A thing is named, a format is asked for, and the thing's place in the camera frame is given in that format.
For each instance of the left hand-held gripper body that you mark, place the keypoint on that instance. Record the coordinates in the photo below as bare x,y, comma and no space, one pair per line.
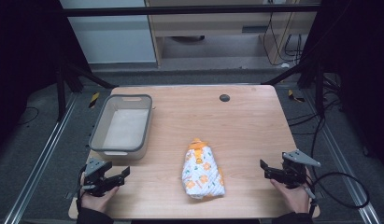
93,173

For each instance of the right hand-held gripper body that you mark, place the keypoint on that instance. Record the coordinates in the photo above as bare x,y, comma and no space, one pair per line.
293,170

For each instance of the person's left hand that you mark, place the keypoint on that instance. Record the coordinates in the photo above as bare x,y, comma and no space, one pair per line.
97,201

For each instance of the person's right hand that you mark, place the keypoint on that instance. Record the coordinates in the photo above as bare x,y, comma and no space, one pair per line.
293,199

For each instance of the grey plastic storage bin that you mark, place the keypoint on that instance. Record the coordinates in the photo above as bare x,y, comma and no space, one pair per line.
124,127

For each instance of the folded white orange patterned cloth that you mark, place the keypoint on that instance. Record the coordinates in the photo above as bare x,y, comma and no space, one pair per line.
202,174

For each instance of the yellow black striped tape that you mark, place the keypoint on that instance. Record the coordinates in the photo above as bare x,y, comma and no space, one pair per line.
295,96
93,100

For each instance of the black metal stand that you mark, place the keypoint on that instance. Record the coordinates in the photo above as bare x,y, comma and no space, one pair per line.
318,90
60,93

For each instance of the dark curtain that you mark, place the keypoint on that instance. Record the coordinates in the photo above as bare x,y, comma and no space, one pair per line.
361,77
21,68

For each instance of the white cabinet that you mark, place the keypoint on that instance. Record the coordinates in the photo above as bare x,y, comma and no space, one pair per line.
111,34

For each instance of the light wooden desk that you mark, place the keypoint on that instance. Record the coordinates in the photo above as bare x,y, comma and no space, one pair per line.
217,26

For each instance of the black metal crossbar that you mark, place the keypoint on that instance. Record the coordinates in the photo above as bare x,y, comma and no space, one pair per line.
186,11

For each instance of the aluminium floor rail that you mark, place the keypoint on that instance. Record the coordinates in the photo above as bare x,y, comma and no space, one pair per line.
40,155
345,161

